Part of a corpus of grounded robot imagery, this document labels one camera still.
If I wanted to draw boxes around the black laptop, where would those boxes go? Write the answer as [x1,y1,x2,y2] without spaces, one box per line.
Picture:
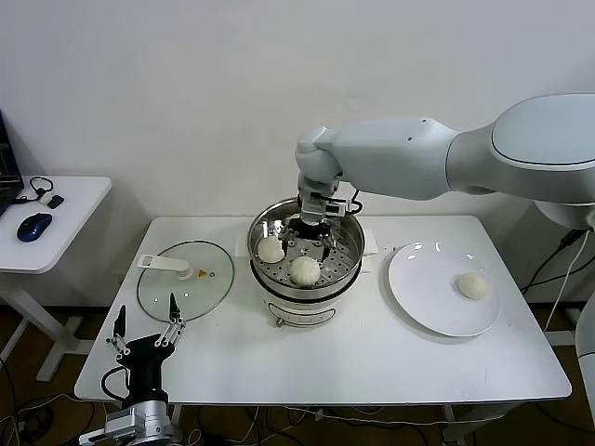
[0,110,25,218]

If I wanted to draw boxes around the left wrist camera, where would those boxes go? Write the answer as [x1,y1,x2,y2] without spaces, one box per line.
[78,429,115,446]

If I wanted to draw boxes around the glass lid white handle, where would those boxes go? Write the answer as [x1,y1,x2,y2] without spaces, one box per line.
[137,240,235,324]

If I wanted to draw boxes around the white side table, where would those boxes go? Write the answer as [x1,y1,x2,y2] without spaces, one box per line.
[0,176,113,383]

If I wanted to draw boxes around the black floor cables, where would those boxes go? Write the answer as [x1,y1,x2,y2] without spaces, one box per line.
[0,360,112,446]

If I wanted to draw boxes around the blue computer mouse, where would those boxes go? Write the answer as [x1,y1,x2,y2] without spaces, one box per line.
[17,213,54,243]

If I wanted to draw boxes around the black hanging cable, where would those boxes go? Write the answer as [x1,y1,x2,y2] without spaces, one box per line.
[519,241,585,296]

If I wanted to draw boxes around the black looped thin cable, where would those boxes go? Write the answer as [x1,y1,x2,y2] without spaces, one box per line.
[12,177,57,206]

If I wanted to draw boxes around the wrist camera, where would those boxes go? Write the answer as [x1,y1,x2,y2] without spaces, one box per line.
[299,190,350,223]
[78,429,115,446]

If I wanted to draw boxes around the white work table underframe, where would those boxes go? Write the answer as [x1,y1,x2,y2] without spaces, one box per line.
[441,402,522,442]

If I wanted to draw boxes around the stainless steel steamer basket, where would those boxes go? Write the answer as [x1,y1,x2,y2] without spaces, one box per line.
[245,197,365,298]

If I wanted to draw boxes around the white round plate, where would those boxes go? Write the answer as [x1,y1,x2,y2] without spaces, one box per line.
[386,240,502,337]

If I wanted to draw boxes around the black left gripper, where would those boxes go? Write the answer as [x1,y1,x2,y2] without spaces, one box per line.
[105,292,187,403]

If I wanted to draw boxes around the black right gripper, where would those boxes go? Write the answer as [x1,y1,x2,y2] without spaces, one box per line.
[277,216,338,266]

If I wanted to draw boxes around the white steamed baozi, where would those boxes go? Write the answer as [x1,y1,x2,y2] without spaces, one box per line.
[454,272,491,301]
[257,237,285,263]
[289,256,322,285]

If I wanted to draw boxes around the black power adapter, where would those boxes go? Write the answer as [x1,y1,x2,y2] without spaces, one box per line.
[557,227,582,250]

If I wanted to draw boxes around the white floor cable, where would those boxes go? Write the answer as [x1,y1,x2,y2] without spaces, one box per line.
[185,404,447,446]

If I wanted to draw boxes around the white hanging cable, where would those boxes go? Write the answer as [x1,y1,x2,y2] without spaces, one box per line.
[542,230,589,332]

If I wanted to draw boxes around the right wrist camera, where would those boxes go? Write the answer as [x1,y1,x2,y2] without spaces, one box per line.
[299,190,350,223]

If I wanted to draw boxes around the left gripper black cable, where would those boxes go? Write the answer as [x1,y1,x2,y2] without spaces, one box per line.
[101,365,134,400]

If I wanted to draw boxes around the white electric cooker pot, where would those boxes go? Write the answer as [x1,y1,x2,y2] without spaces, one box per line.
[233,230,378,330]

